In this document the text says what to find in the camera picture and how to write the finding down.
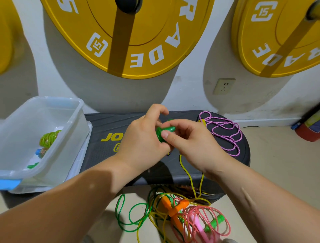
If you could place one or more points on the person's right hand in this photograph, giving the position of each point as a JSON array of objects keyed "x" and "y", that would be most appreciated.
[{"x": 200, "y": 145}]

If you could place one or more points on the person's left forearm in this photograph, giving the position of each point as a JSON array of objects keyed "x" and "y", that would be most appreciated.
[{"x": 55, "y": 208}]

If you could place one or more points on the red fire extinguisher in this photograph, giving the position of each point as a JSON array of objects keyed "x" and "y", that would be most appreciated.
[{"x": 309, "y": 127}]

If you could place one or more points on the black aerobic step platform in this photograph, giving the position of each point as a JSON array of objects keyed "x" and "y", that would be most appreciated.
[{"x": 105, "y": 125}]

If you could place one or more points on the translucent plastic lid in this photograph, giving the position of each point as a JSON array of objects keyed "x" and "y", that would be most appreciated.
[{"x": 85, "y": 150}]

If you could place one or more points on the person's right forearm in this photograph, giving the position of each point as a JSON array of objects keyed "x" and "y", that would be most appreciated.
[{"x": 277, "y": 205}]

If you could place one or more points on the clear plastic storage bin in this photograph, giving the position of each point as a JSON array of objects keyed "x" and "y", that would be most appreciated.
[{"x": 30, "y": 125}]

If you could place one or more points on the large yellow weight plate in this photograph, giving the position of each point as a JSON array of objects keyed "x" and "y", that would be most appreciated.
[{"x": 160, "y": 45}]

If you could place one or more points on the blue plastic piece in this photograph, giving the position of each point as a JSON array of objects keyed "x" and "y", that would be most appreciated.
[{"x": 9, "y": 184}]

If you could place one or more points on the white wall socket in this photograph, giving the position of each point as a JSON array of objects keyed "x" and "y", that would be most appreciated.
[{"x": 224, "y": 86}]

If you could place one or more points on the black plate peg cap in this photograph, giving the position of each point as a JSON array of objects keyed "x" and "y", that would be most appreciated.
[{"x": 129, "y": 5}]

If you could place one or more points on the person's left hand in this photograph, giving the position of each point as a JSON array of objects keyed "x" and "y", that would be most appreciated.
[{"x": 140, "y": 145}]

